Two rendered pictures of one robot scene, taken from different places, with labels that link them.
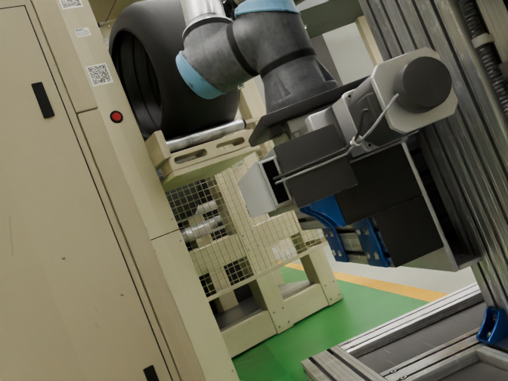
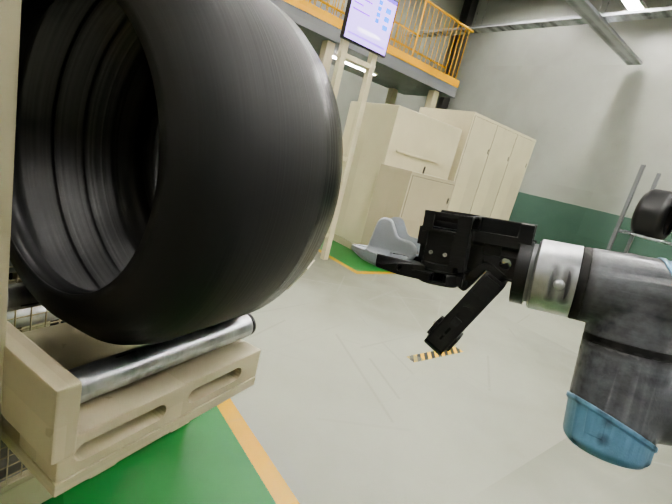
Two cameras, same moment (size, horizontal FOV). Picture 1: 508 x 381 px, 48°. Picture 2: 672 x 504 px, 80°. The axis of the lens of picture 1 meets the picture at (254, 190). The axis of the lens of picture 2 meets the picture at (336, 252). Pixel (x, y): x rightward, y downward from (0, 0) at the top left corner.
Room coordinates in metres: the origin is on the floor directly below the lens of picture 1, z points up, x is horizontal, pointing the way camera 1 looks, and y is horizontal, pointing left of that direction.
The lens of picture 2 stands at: (1.43, 0.22, 1.26)
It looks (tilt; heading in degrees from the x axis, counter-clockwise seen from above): 14 degrees down; 327
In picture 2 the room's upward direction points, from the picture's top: 14 degrees clockwise
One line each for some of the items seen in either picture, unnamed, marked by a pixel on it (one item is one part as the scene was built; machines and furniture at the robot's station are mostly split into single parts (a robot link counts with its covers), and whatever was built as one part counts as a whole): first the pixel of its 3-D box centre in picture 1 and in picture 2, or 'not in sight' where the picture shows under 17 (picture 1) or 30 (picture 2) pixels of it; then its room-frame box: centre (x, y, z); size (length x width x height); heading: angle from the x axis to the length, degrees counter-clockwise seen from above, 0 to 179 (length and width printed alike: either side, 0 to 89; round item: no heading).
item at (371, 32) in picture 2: not in sight; (370, 19); (5.36, -2.02, 2.60); 0.60 x 0.05 x 0.55; 98
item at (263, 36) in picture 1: (271, 32); not in sight; (1.10, -0.15, 0.88); 0.13 x 0.12 x 0.14; 66
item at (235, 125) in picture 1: (203, 135); (172, 350); (2.02, 0.09, 0.90); 0.35 x 0.05 x 0.05; 120
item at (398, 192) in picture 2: not in sight; (406, 219); (5.52, -3.36, 0.62); 0.90 x 0.56 x 1.25; 98
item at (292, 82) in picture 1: (296, 85); not in sight; (1.09, -0.15, 0.77); 0.15 x 0.15 x 0.10
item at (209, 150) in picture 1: (209, 152); (164, 387); (2.01, 0.10, 0.84); 0.36 x 0.09 x 0.06; 120
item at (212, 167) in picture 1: (199, 171); (110, 369); (2.13, 0.17, 0.80); 0.37 x 0.36 x 0.02; 30
